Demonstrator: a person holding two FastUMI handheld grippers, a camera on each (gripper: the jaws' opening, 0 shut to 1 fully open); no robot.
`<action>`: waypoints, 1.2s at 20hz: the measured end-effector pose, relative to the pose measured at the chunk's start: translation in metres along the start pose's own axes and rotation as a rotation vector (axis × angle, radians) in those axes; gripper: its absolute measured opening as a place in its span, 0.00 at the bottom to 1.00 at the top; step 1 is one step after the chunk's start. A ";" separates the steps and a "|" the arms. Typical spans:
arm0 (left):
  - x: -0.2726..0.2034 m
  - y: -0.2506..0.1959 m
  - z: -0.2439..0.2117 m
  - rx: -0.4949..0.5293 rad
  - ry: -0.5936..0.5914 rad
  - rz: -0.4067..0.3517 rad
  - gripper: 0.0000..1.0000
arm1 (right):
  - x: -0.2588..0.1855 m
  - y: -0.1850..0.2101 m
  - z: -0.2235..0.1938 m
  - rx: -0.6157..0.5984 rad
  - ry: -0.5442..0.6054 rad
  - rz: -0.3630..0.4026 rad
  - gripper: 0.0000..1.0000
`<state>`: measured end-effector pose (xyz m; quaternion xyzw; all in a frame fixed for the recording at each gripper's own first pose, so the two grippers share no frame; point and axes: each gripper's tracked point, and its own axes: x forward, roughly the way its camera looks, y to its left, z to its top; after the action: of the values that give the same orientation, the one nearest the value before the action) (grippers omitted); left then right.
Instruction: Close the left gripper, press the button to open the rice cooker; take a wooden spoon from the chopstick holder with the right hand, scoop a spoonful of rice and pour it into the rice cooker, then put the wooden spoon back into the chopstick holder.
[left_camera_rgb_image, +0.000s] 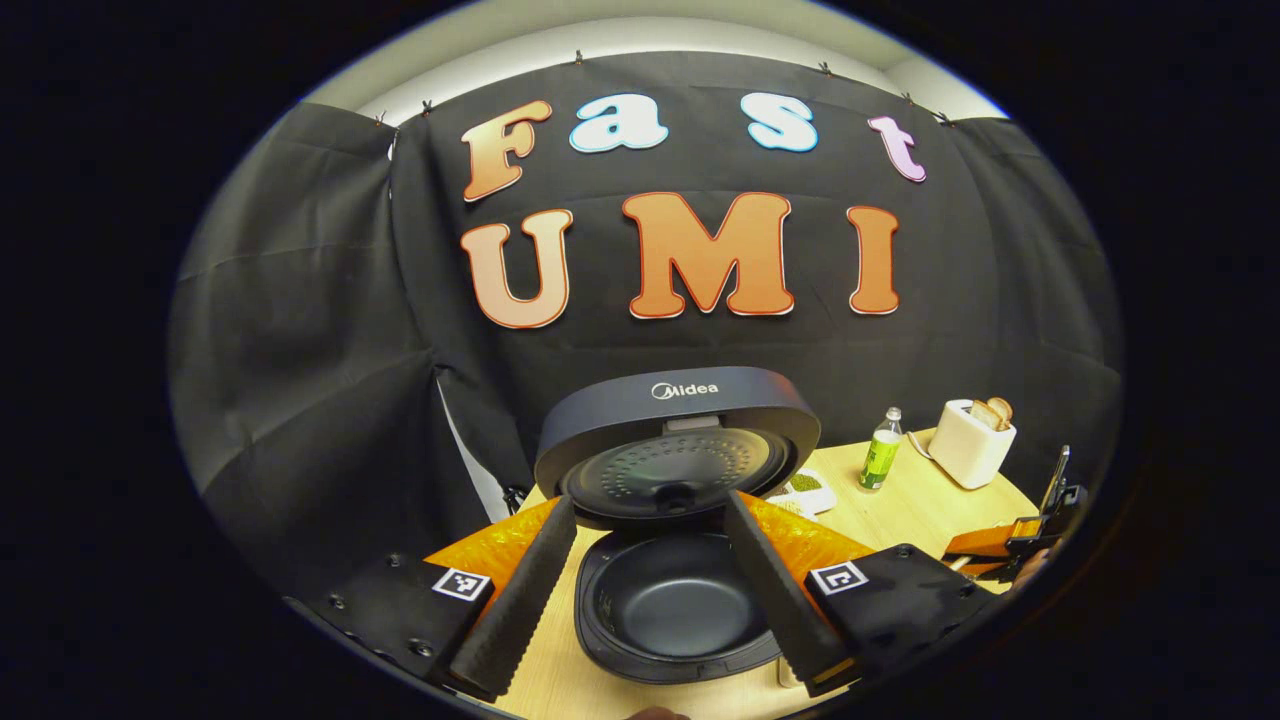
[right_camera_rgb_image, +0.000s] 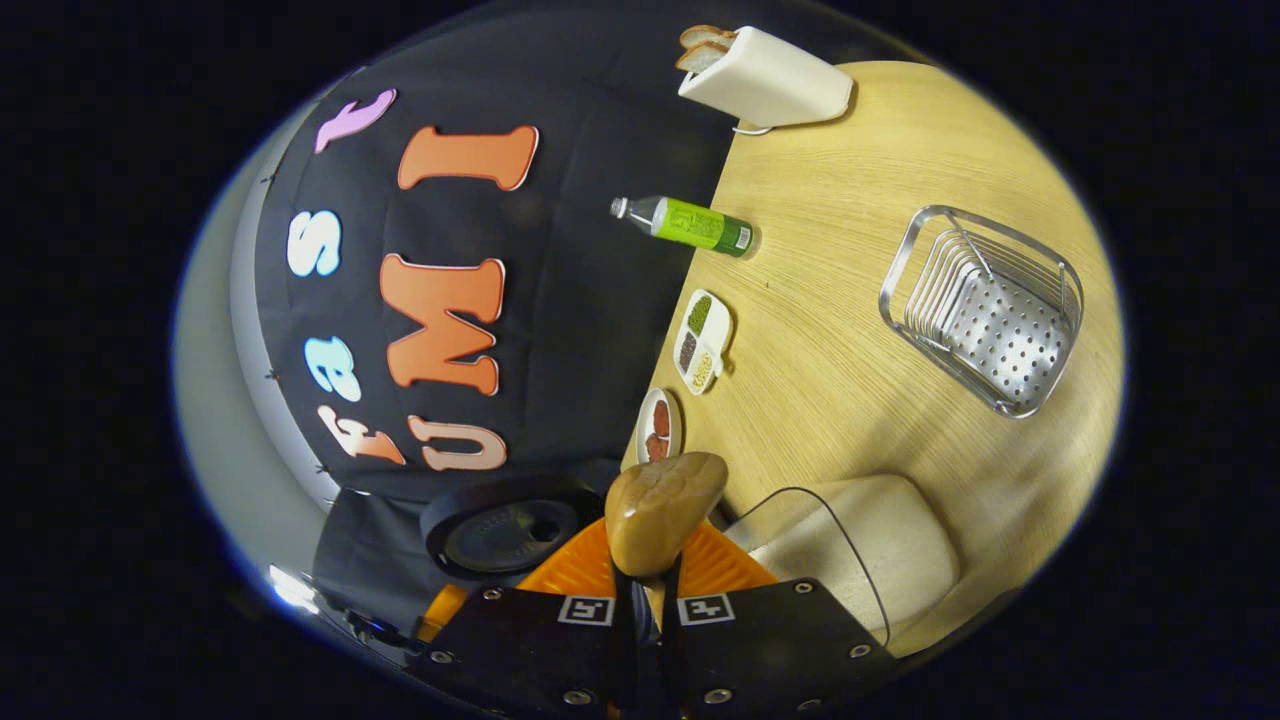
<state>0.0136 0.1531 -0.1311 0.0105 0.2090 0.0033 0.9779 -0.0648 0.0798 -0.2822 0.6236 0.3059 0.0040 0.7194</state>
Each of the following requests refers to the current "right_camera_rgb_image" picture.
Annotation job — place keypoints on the clear plastic rice box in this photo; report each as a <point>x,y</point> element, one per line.
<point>860,560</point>

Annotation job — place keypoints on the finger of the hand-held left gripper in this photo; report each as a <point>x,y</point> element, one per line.
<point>440,612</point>

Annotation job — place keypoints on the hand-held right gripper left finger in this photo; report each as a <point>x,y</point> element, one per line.
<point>530,650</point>

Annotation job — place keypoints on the black steel rice cooker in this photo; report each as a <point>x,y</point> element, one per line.
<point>510,535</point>

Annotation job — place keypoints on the white divided bean dish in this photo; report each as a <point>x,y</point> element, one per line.
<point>702,340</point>

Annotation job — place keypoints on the ceiling light panel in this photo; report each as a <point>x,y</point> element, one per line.
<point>292,588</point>

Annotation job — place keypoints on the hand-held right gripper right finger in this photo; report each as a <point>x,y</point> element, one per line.
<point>780,650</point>

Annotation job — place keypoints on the wooden spoon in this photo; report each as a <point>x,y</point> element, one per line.
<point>660,510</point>

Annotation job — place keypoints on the round plate with red meat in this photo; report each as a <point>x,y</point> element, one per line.
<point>660,425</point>

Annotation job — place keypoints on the black backdrop cloth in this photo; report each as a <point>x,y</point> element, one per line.
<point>580,330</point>

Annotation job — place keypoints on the green label drink bottle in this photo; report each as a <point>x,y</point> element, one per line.
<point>690,224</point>

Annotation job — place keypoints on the white toaster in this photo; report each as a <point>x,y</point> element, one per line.
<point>770,80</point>

